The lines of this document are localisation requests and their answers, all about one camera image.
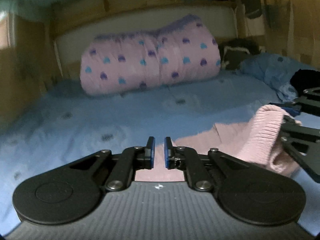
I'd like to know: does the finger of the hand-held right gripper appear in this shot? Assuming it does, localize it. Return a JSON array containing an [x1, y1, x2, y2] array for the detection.
[[269, 87, 320, 117], [276, 115, 320, 183]]

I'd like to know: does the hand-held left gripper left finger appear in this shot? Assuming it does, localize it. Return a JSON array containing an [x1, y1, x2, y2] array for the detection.
[[69, 136, 156, 192]]

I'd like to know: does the blue dandelion-print bed sheet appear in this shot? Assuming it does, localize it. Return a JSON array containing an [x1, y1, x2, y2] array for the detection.
[[0, 69, 320, 233]]

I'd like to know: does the pink heart-print rolled quilt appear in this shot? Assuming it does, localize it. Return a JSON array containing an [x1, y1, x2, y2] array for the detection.
[[80, 14, 222, 97]]

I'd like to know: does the pink knit cardigan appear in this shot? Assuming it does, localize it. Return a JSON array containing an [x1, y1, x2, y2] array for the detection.
[[134, 104, 303, 183]]

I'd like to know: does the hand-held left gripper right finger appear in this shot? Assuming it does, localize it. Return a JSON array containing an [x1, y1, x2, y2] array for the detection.
[[164, 136, 253, 192]]

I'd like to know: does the wooden bed frame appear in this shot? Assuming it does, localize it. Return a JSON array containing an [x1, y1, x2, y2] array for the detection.
[[0, 0, 320, 122]]

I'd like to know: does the blue dandelion-print pillow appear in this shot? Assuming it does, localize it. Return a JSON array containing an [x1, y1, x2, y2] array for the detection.
[[239, 53, 316, 101]]

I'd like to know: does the dark hanging garment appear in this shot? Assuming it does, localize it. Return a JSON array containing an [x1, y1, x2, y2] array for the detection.
[[243, 0, 263, 20]]

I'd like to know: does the black cloth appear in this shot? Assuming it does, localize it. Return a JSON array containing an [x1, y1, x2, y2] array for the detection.
[[289, 68, 320, 98]]

